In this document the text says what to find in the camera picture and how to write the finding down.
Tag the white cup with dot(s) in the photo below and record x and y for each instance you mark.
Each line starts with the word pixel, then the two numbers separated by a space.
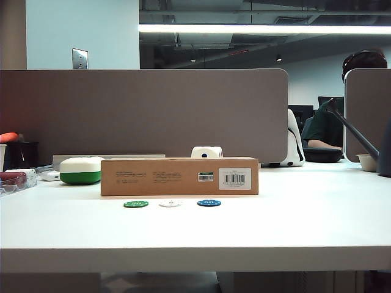
pixel 2 157

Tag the metal wall switch plate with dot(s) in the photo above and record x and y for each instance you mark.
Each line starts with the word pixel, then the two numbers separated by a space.
pixel 80 58

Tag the grey watering can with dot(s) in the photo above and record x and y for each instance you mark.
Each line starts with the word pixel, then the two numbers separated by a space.
pixel 357 134

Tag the white earbud case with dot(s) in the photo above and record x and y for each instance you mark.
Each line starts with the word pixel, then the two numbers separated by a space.
pixel 50 175

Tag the person in green shirt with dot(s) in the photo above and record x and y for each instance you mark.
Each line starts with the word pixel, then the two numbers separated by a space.
pixel 325 128

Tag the long ceiling light strip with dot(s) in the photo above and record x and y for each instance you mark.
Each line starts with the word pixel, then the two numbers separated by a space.
pixel 244 29

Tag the clear plastic chip tray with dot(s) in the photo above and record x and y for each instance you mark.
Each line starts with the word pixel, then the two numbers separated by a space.
pixel 12 187

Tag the red chip stack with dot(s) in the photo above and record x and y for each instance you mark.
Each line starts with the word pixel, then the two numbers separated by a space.
pixel 12 177

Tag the white poker chip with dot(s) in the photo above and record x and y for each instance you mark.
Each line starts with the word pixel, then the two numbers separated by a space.
pixel 170 203

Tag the white and green case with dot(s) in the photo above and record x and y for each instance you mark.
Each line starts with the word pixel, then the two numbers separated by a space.
pixel 79 171

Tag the white die with blue dot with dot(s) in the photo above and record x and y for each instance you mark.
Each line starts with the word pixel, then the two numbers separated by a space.
pixel 211 152

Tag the black cup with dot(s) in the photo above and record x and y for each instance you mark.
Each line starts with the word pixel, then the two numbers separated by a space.
pixel 24 154

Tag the brown cardboard box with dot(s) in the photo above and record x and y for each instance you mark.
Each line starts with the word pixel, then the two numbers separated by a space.
pixel 171 183

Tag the black round cushion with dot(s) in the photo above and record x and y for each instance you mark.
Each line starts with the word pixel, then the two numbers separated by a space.
pixel 323 155

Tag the white and black figure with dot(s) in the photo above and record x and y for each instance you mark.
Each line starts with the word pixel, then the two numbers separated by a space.
pixel 294 146

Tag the narrow grey desk divider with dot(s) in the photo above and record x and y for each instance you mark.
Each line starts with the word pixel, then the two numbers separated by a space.
pixel 366 107

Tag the blue poker chip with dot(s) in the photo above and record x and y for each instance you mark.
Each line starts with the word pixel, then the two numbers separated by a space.
pixel 209 203

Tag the wide grey desk divider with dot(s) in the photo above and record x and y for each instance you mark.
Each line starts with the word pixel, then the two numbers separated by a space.
pixel 152 113

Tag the small white bowl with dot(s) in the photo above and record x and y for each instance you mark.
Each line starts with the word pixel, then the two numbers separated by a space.
pixel 368 163

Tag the black monitor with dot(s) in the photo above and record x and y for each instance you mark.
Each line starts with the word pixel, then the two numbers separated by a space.
pixel 301 114

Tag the green poker chip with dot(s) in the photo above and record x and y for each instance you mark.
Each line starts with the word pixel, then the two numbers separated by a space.
pixel 136 204

